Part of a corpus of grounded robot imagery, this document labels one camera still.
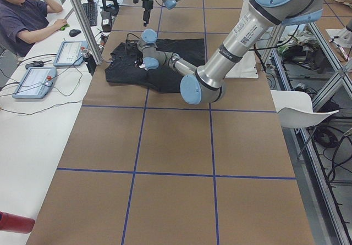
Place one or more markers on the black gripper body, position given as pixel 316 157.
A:
pixel 129 45
pixel 147 5

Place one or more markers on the black graphic t-shirt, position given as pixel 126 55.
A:
pixel 126 66

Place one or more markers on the black keyboard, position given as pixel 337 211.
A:
pixel 90 10

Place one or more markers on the black computer mouse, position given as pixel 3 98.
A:
pixel 74 32

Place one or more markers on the upper teach pendant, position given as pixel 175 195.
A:
pixel 69 54

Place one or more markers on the teach pendant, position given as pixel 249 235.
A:
pixel 69 54
pixel 36 83

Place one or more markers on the lower teach pendant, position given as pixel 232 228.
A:
pixel 36 83

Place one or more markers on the seated person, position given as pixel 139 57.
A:
pixel 24 22

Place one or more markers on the red bottle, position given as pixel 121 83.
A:
pixel 16 224

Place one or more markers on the aluminium frame post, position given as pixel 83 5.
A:
pixel 86 28

